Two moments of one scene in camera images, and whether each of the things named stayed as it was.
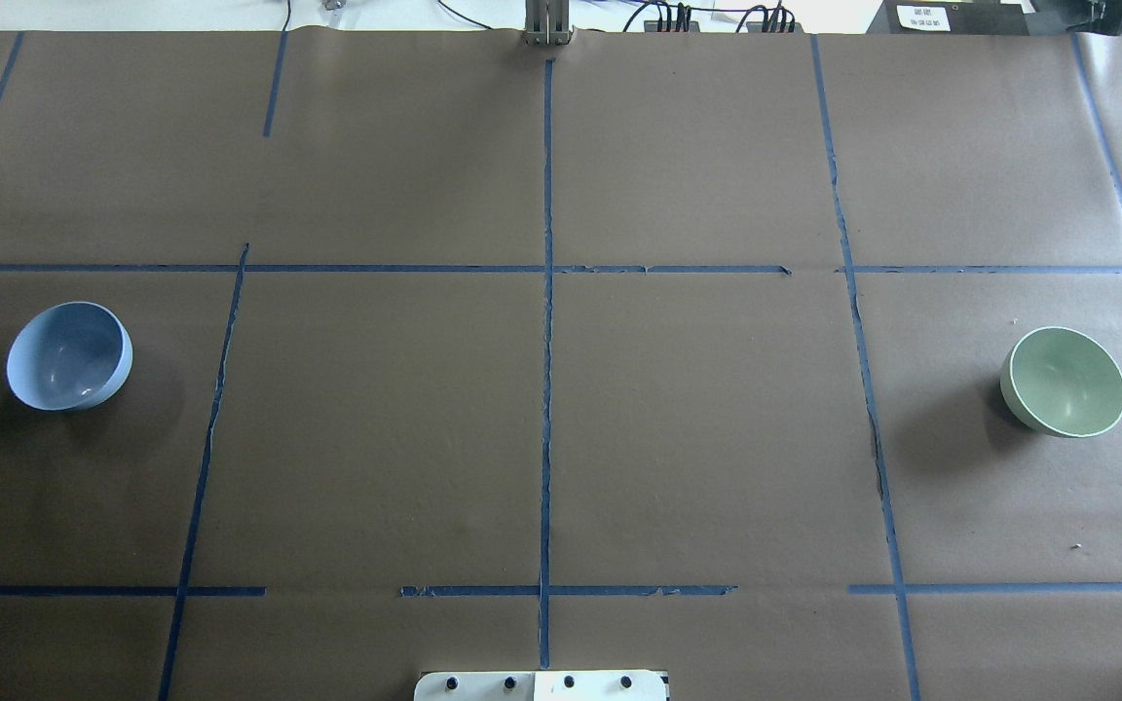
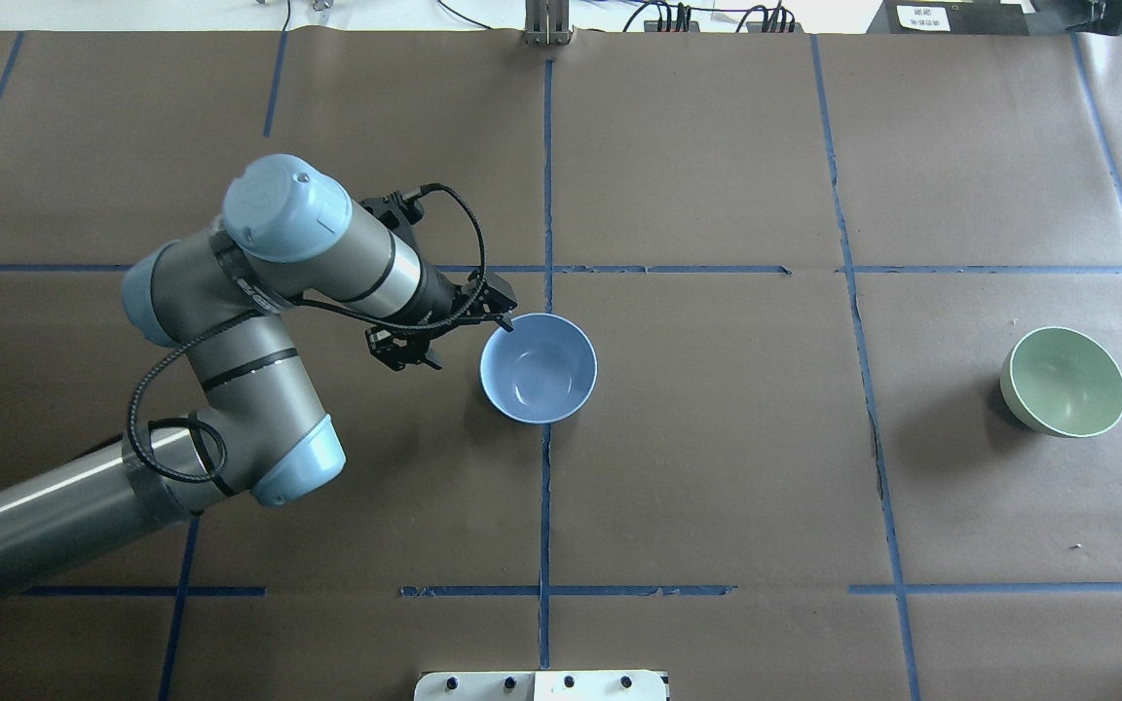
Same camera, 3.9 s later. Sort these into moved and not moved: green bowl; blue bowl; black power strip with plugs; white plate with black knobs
Moved: blue bowl
Not moved: white plate with black knobs; black power strip with plugs; green bowl
